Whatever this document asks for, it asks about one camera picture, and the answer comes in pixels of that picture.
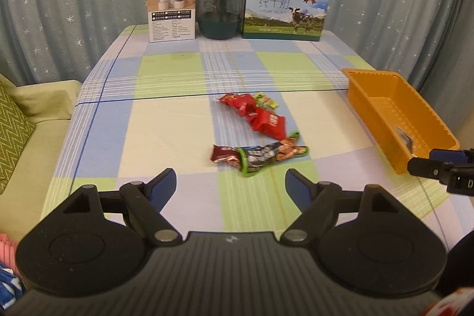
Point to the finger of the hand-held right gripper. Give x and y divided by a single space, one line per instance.
426 168
444 155

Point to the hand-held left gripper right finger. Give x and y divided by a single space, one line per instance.
298 186

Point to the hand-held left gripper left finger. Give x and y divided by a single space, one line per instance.
164 183

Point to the brown green-ended candy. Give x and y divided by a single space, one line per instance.
292 147

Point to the dark green-edged snack packet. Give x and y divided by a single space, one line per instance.
259 157

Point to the brown snack packet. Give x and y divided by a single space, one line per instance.
224 154

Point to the red packet white print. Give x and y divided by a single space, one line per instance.
270 124

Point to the orange plastic tray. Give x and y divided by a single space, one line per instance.
374 97

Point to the red snack packet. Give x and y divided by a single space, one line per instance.
251 109
231 102

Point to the grey snack packet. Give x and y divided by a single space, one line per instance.
404 140

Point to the checkered tablecloth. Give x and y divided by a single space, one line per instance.
166 123

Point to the yellow green candy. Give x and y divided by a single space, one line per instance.
264 101

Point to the red white printed cloth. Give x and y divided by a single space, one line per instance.
451 303

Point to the pale green sofa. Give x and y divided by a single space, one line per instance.
48 97

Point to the green zigzag cushion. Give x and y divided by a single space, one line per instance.
13 138

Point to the dark green glass jar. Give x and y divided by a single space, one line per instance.
219 23

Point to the pink cloth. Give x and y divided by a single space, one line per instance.
7 247

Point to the white product box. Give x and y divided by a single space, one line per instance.
170 12

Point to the milk carton gift box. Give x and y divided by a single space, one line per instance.
281 12

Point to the blue white cloth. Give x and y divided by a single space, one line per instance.
9 282

